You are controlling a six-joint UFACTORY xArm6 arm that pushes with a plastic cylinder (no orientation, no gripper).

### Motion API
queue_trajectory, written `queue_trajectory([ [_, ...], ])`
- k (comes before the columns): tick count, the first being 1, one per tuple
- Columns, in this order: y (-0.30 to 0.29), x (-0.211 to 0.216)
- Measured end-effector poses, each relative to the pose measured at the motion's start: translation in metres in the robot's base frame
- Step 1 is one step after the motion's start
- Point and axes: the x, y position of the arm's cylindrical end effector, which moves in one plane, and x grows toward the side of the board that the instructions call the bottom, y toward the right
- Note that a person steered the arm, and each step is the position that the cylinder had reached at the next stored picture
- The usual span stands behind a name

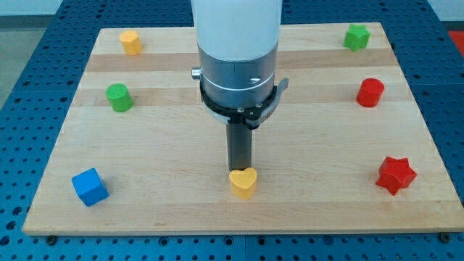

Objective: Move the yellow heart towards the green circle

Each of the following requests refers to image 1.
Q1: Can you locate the black tool clamp ring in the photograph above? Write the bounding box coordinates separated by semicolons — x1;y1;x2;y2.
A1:
199;78;289;129

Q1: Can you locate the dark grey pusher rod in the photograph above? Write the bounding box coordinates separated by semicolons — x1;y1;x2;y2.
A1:
226;123;252;170

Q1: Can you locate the yellow heart block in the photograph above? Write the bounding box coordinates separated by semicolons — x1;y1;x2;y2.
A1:
229;167;257;199

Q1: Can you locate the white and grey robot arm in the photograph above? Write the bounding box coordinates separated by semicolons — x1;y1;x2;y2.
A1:
191;0;289;170

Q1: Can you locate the wooden board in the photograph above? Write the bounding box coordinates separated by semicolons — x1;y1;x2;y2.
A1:
22;22;463;236

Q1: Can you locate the red cylinder block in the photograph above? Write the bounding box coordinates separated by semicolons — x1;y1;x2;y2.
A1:
356;78;385;107

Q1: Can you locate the green cylinder block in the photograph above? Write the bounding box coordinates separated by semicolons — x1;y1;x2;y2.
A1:
105;83;133;112

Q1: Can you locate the green star block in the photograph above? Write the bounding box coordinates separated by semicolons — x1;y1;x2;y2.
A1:
343;24;370;51

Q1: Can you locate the yellow hexagon block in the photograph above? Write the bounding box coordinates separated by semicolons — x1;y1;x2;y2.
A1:
119;30;143;55

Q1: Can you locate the red star block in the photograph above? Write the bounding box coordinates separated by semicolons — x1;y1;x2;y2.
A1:
376;157;418;196

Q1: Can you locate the blue cube block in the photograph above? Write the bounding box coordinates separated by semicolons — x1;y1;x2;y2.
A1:
71;168;109;207

